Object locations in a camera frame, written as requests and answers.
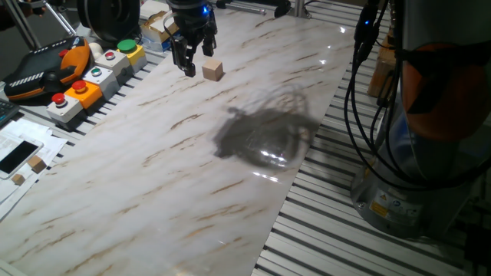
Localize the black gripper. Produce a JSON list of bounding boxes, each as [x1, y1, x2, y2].
[[166, 0, 218, 78]]

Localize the light wooden cube block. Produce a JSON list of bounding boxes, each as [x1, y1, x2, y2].
[[201, 57, 225, 82]]

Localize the brown wooden block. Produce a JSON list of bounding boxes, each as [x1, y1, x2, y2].
[[367, 28, 398, 99]]

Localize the flat blue box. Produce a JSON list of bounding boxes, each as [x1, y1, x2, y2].
[[143, 34, 181, 53]]

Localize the cardboard box white lid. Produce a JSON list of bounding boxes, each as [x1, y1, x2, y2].
[[140, 10, 180, 44]]

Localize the yellow box green mushroom button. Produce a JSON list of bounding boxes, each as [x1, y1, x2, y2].
[[117, 38, 149, 74]]

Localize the grey box small red button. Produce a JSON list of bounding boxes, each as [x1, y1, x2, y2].
[[94, 48, 133, 86]]

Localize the black round spool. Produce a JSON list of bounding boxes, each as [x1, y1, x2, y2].
[[76, 0, 142, 43]]

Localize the grey box small green button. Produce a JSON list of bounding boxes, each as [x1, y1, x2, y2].
[[82, 65, 120, 101]]

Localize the orange box red mushroom button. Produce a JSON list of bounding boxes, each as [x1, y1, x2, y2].
[[64, 79, 104, 116]]

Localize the marble pattern table sheet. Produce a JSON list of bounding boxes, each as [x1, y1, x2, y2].
[[0, 7, 356, 276]]

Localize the grey box red mushroom button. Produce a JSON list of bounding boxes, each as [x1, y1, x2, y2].
[[45, 92, 84, 131]]

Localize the black orange teach pendant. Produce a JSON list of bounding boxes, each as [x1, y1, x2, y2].
[[2, 35, 92, 103]]

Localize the grey metal tripod leg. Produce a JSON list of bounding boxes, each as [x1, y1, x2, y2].
[[2, 0, 42, 51]]

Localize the white printed paper sheets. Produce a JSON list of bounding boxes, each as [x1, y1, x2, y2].
[[0, 117, 69, 222]]

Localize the small wooden cube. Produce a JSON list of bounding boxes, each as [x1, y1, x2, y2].
[[26, 154, 48, 174]]

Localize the black computer keyboard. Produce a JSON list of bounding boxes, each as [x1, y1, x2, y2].
[[0, 98, 21, 130]]

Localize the white smartphone black screen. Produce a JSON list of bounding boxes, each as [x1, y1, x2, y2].
[[0, 133, 45, 180]]

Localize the thin grey gripper cable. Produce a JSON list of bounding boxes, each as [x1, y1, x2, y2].
[[163, 13, 181, 40]]

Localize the aluminium profile post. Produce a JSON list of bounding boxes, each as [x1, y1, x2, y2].
[[289, 0, 312, 19]]

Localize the black cable connector blue light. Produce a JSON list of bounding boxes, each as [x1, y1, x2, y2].
[[353, 3, 379, 44]]

